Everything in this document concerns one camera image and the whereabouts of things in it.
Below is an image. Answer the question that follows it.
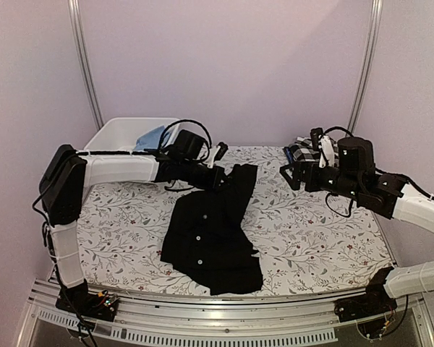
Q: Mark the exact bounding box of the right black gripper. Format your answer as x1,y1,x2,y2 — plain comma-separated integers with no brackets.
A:
280,160,362,201

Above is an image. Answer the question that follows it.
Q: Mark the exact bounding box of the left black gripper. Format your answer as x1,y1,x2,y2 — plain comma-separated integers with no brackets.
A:
180,159,234,192

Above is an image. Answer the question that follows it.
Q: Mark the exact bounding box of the black long sleeve shirt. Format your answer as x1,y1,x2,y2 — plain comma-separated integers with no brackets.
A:
160,164,263,296

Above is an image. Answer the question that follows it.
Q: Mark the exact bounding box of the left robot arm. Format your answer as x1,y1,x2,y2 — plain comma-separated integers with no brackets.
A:
32,117,228,314

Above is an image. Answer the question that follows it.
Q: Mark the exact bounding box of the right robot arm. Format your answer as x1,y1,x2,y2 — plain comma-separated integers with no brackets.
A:
280,128,434,315

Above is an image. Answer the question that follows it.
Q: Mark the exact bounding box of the dark blue folded shirt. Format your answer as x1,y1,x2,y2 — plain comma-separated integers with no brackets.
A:
283,146,297,164

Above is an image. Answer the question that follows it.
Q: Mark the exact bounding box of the black white checkered shirt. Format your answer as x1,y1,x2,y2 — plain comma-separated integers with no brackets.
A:
288,137,339,167

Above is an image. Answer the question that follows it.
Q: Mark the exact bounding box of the floral patterned tablecloth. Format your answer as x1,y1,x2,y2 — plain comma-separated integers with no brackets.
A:
78,146,393,297

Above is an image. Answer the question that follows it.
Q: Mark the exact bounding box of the light blue shirt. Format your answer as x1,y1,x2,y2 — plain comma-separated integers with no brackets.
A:
133,125,173,152

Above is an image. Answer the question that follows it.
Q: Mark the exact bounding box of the white plastic bin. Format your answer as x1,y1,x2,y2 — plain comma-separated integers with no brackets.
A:
83,117,177,152

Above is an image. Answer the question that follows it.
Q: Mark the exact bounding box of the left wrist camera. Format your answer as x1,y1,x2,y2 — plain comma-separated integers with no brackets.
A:
204,142,228,168

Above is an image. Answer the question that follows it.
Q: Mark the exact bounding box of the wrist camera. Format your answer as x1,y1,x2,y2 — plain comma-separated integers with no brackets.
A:
204,142,228,168
310,128,335,168

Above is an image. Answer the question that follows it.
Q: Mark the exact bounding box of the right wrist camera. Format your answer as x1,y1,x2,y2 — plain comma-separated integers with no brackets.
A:
310,128,335,168

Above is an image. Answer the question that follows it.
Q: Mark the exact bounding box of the aluminium front rail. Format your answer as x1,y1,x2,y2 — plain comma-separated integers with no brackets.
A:
16,280,434,346

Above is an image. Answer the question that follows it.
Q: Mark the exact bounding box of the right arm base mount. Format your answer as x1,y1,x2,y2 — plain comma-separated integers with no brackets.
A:
334,291,397,322

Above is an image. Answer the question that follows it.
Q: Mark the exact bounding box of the right aluminium frame post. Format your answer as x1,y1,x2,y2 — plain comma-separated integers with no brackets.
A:
348,0,383,133

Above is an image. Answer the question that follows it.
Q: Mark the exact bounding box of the aluminium frame post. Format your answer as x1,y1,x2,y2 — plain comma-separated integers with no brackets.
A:
67,0,104,130
348,0,383,133

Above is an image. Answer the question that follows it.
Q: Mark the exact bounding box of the left aluminium frame post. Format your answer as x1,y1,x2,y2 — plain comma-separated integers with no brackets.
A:
67,0,104,130

